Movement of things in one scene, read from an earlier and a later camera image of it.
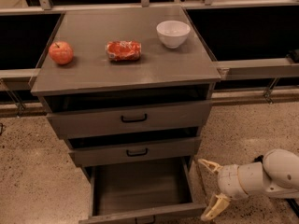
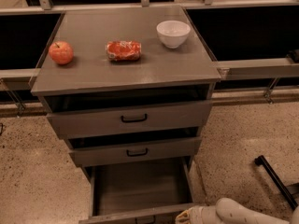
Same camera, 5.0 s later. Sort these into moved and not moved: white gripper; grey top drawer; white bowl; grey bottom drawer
Moved: white gripper
Not moved: white bowl; grey bottom drawer; grey top drawer
